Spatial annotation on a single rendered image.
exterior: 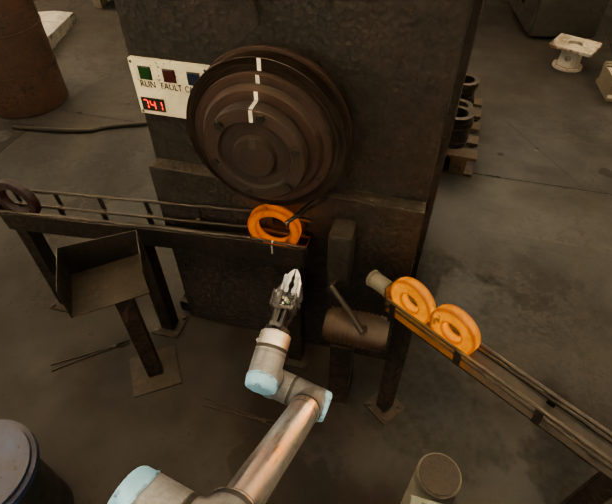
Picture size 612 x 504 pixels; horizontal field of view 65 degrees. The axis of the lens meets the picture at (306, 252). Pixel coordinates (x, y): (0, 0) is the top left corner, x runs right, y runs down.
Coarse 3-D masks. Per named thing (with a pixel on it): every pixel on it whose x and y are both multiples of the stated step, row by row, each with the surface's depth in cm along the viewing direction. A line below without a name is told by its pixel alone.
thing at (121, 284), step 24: (96, 240) 163; (120, 240) 166; (72, 264) 166; (96, 264) 170; (120, 264) 170; (144, 264) 163; (72, 288) 165; (96, 288) 164; (120, 288) 163; (144, 288) 162; (72, 312) 157; (120, 312) 172; (144, 336) 185; (144, 360) 196; (168, 360) 211; (144, 384) 203; (168, 384) 203
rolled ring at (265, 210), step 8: (256, 208) 158; (264, 208) 155; (272, 208) 155; (280, 208) 155; (256, 216) 158; (264, 216) 157; (272, 216) 156; (280, 216) 155; (288, 216) 155; (248, 224) 162; (256, 224) 161; (296, 224) 157; (256, 232) 163; (264, 232) 166; (296, 232) 159; (280, 240) 166; (288, 240) 162; (296, 240) 161
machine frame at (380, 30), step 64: (128, 0) 132; (192, 0) 127; (256, 0) 122; (320, 0) 118; (384, 0) 114; (448, 0) 111; (320, 64) 130; (384, 64) 125; (448, 64) 121; (384, 128) 138; (448, 128) 142; (192, 192) 170; (384, 192) 154; (192, 256) 196; (320, 256) 175; (384, 256) 167; (256, 320) 217; (320, 320) 203
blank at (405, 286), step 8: (400, 280) 144; (408, 280) 142; (416, 280) 141; (392, 288) 148; (400, 288) 145; (408, 288) 142; (416, 288) 139; (424, 288) 139; (392, 296) 150; (400, 296) 147; (416, 296) 140; (424, 296) 138; (400, 304) 149; (408, 304) 148; (424, 304) 139; (432, 304) 139; (416, 312) 144; (424, 312) 141; (424, 320) 143
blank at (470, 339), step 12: (432, 312) 138; (444, 312) 133; (456, 312) 131; (432, 324) 140; (444, 324) 138; (456, 324) 132; (468, 324) 129; (444, 336) 139; (456, 336) 138; (468, 336) 130; (480, 336) 131; (468, 348) 133
